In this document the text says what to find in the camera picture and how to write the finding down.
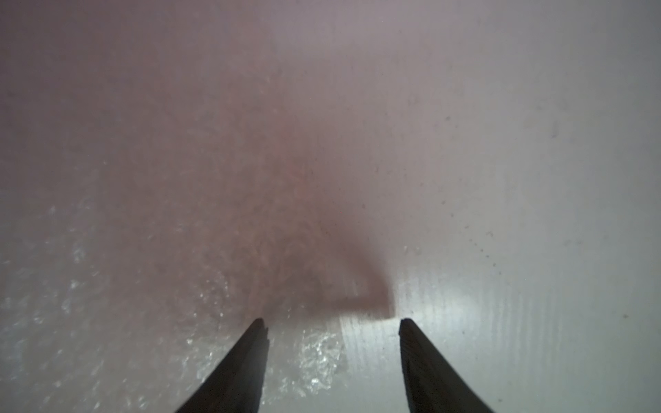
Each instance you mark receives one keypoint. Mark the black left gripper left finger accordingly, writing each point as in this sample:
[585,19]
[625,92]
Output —
[236,384]

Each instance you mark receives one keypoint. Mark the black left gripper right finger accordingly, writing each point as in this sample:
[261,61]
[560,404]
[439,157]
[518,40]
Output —
[432,385]

